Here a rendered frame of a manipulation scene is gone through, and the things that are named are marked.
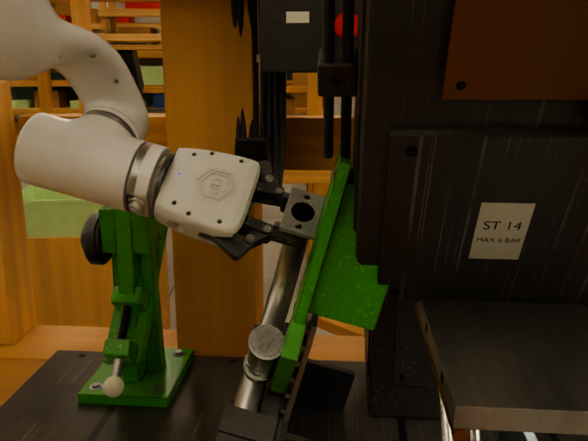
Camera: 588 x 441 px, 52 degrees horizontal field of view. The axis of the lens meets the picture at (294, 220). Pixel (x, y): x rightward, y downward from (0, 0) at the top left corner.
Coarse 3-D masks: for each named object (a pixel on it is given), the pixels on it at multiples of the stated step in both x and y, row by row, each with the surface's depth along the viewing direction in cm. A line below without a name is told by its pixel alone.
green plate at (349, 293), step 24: (336, 168) 60; (336, 192) 57; (336, 216) 57; (336, 240) 59; (312, 264) 59; (336, 264) 60; (360, 264) 59; (312, 288) 59; (336, 288) 60; (360, 288) 60; (384, 288) 60; (312, 312) 61; (336, 312) 61; (360, 312) 61
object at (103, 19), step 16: (112, 16) 705; (128, 16) 705; (144, 16) 706; (112, 32) 754; (128, 32) 721; (144, 32) 721; (144, 80) 733; (160, 80) 734; (304, 80) 742; (160, 112) 744; (288, 112) 750
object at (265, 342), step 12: (252, 336) 61; (264, 336) 62; (276, 336) 62; (252, 348) 61; (264, 348) 61; (276, 348) 61; (252, 360) 63; (264, 360) 61; (276, 360) 67; (252, 372) 65; (264, 372) 64
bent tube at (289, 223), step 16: (304, 192) 68; (288, 208) 67; (304, 208) 69; (320, 208) 67; (288, 224) 66; (304, 224) 66; (288, 256) 73; (288, 272) 74; (272, 288) 76; (288, 288) 75; (272, 304) 75; (288, 304) 75; (272, 320) 74; (256, 384) 69; (240, 400) 68; (256, 400) 68
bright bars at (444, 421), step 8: (440, 400) 57; (440, 408) 57; (440, 416) 56; (440, 424) 56; (448, 424) 56; (440, 432) 56; (448, 432) 55; (472, 432) 55; (480, 432) 55; (448, 440) 55; (472, 440) 55; (480, 440) 55
